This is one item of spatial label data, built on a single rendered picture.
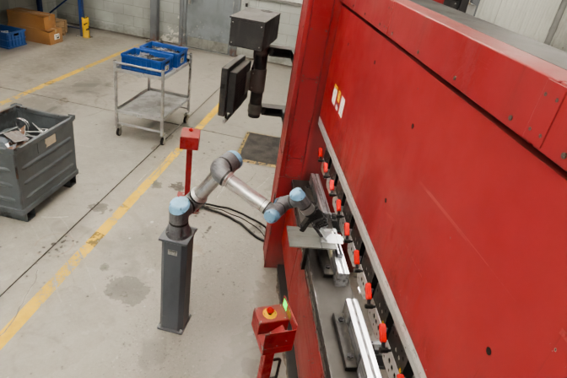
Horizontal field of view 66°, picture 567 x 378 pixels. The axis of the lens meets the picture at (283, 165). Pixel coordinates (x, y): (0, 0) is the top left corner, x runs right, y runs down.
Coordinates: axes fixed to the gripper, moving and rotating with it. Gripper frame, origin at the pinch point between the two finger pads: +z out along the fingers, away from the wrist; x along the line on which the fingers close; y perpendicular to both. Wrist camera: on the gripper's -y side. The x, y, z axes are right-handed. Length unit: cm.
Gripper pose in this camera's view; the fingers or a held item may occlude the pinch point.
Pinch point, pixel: (324, 236)
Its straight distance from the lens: 249.4
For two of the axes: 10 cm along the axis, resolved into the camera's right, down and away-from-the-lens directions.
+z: 5.3, 7.2, 4.4
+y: 8.5, -5.0, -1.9
